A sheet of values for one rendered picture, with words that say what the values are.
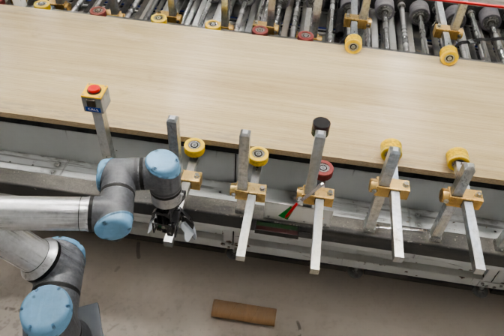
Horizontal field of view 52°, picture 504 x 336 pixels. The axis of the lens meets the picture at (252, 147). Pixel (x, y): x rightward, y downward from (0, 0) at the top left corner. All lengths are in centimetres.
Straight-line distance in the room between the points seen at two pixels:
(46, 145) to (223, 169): 79
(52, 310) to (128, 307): 98
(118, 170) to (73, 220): 18
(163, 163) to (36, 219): 34
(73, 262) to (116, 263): 99
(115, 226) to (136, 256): 148
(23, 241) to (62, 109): 71
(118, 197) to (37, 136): 110
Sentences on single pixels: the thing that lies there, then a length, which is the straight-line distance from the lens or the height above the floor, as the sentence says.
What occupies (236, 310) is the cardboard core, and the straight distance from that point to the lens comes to 252.
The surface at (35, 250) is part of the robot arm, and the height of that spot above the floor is 94.
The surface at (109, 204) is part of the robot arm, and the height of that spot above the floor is 130.
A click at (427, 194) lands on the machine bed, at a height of 72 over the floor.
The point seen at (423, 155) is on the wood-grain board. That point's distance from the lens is 212.
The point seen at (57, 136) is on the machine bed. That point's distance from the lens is 236.
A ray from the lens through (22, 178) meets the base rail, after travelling 230.
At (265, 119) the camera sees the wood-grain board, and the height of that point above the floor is 90.
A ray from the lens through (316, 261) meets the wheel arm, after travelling 176.
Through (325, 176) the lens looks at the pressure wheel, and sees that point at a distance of 194.
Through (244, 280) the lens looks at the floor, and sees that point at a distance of 269.
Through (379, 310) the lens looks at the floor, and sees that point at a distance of 272.
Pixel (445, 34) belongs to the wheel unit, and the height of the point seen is 96.
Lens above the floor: 233
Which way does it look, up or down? 45 degrees down
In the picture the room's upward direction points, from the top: 4 degrees clockwise
